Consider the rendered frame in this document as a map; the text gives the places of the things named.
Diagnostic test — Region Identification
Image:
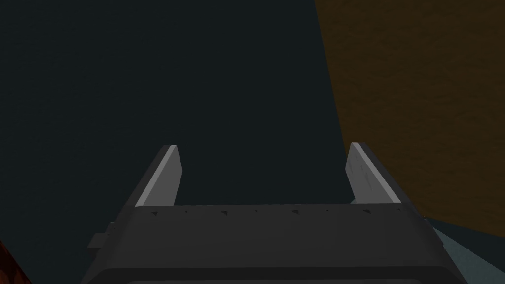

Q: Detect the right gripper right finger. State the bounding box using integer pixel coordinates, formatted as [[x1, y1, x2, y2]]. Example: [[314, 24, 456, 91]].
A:
[[345, 142, 411, 205]]

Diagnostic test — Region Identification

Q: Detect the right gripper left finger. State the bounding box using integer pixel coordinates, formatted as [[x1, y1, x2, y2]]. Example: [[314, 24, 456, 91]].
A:
[[125, 144, 183, 208]]

